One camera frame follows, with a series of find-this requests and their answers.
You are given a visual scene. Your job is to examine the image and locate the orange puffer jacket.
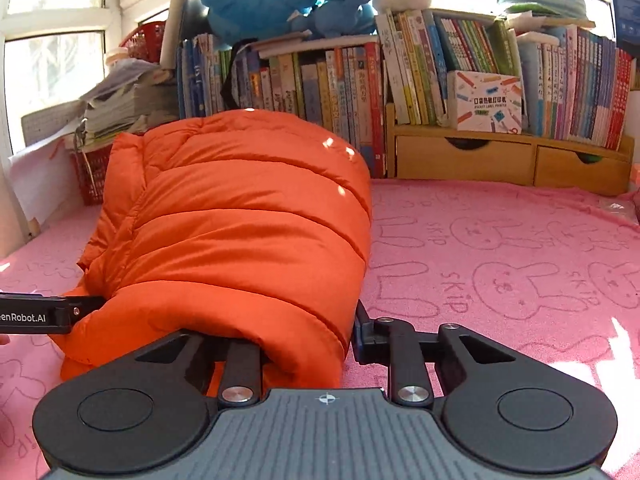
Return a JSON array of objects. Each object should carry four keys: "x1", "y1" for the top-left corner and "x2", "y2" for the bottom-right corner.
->
[{"x1": 55, "y1": 110, "x2": 372, "y2": 389}]

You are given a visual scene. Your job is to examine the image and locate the white paper sheets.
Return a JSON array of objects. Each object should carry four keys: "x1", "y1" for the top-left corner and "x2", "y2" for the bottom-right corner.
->
[{"x1": 6, "y1": 136, "x2": 82, "y2": 226}]

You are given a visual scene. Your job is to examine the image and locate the red plastic crate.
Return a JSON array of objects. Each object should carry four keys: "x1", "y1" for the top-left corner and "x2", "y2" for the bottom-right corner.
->
[{"x1": 70, "y1": 144, "x2": 113, "y2": 206}]

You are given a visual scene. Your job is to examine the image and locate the stack of paper booklets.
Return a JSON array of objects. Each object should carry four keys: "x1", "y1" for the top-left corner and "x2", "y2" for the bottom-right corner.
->
[{"x1": 74, "y1": 58, "x2": 179, "y2": 148}]

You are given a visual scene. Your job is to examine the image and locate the wooden desk organizer with drawers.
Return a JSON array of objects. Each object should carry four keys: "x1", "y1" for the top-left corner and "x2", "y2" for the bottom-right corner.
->
[{"x1": 385, "y1": 104, "x2": 636, "y2": 196}]

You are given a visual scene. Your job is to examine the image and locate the white label printer box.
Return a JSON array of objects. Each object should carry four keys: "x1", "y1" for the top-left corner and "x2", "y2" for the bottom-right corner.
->
[{"x1": 447, "y1": 70, "x2": 523, "y2": 134}]

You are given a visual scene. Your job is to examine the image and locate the row of upright books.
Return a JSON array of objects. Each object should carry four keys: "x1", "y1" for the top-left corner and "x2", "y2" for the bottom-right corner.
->
[{"x1": 175, "y1": 10, "x2": 637, "y2": 176}]

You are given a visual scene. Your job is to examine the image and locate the blue plush toy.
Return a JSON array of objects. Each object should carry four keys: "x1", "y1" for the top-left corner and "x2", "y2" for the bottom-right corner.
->
[{"x1": 201, "y1": 0, "x2": 374, "y2": 46}]

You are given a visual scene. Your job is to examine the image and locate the red wire basket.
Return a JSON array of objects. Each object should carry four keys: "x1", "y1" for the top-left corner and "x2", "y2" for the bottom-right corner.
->
[{"x1": 119, "y1": 21, "x2": 165, "y2": 63}]

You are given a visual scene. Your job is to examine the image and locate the black strap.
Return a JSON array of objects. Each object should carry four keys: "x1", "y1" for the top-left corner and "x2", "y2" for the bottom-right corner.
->
[{"x1": 219, "y1": 38, "x2": 260, "y2": 111}]

